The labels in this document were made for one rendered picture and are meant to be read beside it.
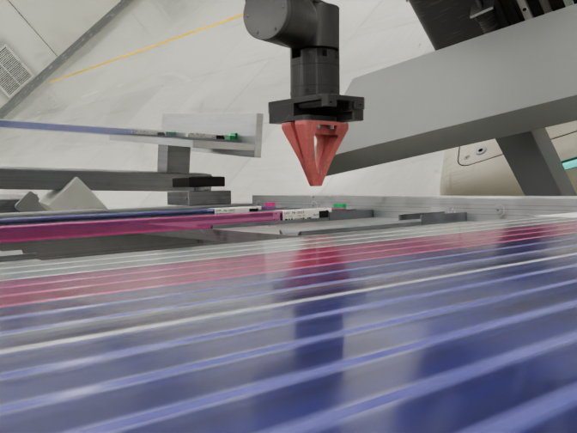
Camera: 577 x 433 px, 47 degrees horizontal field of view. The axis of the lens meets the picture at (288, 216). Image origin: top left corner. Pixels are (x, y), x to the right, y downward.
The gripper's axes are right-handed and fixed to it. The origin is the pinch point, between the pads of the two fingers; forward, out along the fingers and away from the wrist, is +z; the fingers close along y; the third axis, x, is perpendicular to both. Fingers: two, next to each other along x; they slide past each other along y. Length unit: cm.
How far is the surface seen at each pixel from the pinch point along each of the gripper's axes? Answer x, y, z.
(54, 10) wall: 247, -753, -209
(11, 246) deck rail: -31.9, -7.9, 6.2
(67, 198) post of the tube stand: -15.3, -37.2, 2.4
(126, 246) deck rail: -20.0, -8.1, 7.0
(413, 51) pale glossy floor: 158, -118, -51
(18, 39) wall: 203, -752, -169
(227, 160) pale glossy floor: 114, -188, -9
